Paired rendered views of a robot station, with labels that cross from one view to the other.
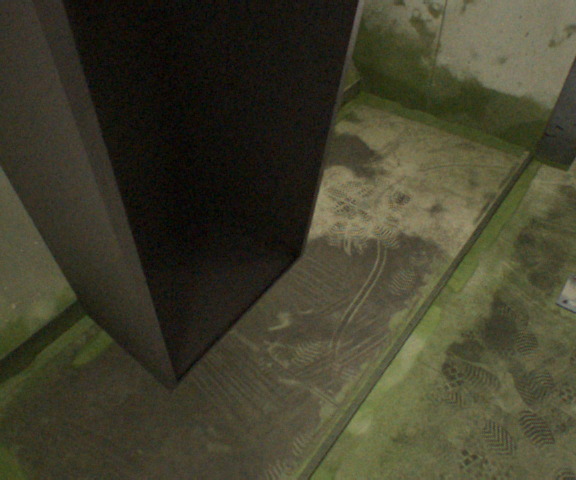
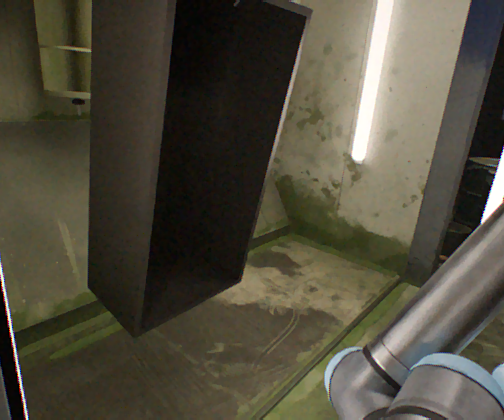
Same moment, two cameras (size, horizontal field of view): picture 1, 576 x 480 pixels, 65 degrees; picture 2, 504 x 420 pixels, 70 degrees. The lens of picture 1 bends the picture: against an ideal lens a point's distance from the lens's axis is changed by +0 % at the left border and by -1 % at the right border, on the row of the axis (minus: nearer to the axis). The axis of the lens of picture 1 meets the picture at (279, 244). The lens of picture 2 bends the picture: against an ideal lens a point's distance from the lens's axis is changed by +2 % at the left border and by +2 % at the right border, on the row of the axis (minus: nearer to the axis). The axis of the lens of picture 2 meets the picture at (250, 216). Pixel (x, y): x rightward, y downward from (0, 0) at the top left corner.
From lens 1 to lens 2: 62 cm
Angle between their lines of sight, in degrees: 28
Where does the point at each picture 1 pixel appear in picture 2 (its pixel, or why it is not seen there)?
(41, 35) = (162, 39)
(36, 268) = (50, 279)
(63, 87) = (161, 61)
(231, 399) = (169, 393)
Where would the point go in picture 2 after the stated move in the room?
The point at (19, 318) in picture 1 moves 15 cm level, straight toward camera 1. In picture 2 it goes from (23, 311) to (34, 325)
